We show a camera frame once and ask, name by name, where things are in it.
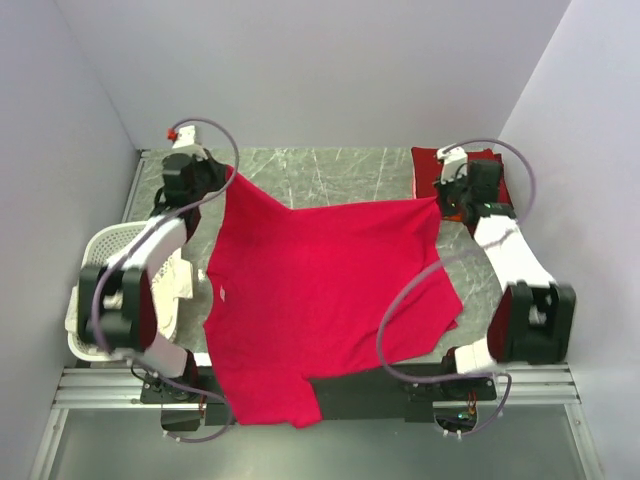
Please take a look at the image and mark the hot pink t-shirt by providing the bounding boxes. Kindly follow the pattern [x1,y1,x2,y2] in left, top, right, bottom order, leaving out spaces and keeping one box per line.
[204,176,462,428]

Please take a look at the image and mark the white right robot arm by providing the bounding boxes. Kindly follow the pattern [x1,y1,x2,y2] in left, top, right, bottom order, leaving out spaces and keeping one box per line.
[434,157,576,397]

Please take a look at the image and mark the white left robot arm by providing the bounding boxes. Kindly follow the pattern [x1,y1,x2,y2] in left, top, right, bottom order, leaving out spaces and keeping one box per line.
[76,151,238,398]

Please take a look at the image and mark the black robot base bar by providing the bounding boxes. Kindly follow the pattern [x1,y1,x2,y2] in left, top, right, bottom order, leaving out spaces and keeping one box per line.
[140,368,497,432]

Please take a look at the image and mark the maroon folded t-shirt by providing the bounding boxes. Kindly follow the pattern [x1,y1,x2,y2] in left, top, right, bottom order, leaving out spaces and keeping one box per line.
[494,153,513,207]

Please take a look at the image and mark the orange folded t-shirt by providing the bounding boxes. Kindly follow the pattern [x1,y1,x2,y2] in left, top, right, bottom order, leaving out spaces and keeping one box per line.
[442,213,465,223]

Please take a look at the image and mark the dark red folded t-shirt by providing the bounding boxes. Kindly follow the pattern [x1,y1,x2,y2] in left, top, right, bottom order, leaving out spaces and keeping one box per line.
[410,147,496,198]

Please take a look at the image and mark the cream cloth in basket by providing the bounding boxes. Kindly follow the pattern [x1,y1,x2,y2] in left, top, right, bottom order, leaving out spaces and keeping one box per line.
[99,249,204,341]

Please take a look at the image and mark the white plastic laundry basket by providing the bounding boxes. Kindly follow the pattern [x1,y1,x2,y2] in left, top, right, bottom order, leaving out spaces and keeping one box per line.
[66,222,181,362]

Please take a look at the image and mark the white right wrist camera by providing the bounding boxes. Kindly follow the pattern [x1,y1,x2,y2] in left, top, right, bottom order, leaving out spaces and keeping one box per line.
[436,146,468,185]

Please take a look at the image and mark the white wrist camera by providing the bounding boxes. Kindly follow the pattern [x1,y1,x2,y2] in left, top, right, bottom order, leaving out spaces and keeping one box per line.
[436,146,468,185]
[167,125,207,160]

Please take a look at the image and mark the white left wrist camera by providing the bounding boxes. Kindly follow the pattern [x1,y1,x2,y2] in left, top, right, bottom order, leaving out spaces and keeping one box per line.
[167,125,207,160]

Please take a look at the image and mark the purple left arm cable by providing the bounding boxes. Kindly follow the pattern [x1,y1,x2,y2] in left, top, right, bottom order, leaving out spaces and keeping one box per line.
[92,117,240,446]

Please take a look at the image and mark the aluminium frame rail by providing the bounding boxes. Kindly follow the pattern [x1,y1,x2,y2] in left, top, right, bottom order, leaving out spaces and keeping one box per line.
[30,364,604,479]

